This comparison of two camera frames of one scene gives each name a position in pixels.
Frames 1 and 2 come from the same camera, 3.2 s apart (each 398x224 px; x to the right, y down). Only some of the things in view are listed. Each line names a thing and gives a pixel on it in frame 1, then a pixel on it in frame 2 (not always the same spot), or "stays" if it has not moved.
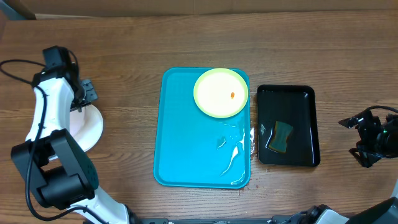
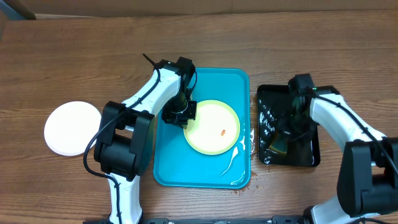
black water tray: (294, 105) stays
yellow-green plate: (221, 93) to (216, 129)
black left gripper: (91, 94) to (181, 122)
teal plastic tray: (191, 148) stays
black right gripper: (364, 124) to (290, 134)
